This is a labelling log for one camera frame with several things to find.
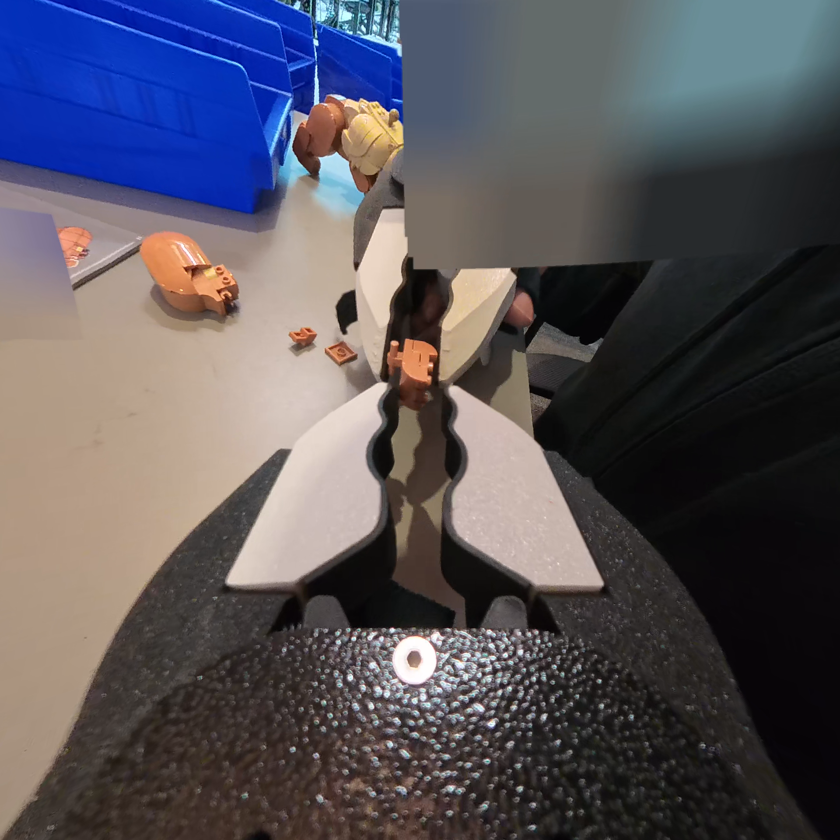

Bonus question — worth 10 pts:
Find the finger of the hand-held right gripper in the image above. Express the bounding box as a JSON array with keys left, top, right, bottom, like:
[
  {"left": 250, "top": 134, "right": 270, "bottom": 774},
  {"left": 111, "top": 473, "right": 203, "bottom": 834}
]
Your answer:
[
  {"left": 439, "top": 268, "right": 521, "bottom": 385},
  {"left": 355, "top": 210, "right": 412, "bottom": 389}
]

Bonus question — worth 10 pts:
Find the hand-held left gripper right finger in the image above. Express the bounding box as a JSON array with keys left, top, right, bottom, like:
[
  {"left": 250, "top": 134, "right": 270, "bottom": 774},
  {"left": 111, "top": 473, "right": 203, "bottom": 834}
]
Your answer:
[{"left": 444, "top": 390, "right": 606, "bottom": 598}]

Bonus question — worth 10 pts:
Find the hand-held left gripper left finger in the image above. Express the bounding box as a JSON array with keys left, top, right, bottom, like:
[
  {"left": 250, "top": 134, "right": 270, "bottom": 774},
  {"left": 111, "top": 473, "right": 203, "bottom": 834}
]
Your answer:
[{"left": 226, "top": 385, "right": 395, "bottom": 594}]

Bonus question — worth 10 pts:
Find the small brown brick plate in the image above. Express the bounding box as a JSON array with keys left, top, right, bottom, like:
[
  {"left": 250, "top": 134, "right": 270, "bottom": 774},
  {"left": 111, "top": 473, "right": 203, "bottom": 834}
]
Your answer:
[{"left": 386, "top": 338, "right": 442, "bottom": 410}]

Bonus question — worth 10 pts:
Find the round brown brick assembly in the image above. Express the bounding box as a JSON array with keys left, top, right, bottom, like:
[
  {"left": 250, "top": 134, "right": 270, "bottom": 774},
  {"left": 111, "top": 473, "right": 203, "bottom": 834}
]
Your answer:
[{"left": 140, "top": 231, "right": 241, "bottom": 316}]

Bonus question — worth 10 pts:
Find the grey desk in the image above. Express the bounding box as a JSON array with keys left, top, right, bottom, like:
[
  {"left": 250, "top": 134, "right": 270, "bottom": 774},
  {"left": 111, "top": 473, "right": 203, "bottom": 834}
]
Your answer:
[{"left": 0, "top": 112, "right": 539, "bottom": 815}]

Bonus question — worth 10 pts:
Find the brown and tan brick assembly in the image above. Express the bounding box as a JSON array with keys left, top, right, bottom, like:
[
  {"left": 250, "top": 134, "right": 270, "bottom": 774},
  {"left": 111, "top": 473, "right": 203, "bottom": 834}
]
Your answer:
[{"left": 292, "top": 95, "right": 405, "bottom": 195}]

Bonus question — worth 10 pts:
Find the row of blue plastic bins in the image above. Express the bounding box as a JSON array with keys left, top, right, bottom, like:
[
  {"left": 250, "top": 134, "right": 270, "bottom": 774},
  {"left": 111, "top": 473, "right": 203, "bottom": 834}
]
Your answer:
[{"left": 0, "top": 0, "right": 405, "bottom": 215}]

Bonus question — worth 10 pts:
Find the grey instruction booklet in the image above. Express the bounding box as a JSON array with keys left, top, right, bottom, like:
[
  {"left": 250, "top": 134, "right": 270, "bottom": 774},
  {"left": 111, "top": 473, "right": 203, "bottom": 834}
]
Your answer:
[{"left": 53, "top": 224, "right": 143, "bottom": 290}]

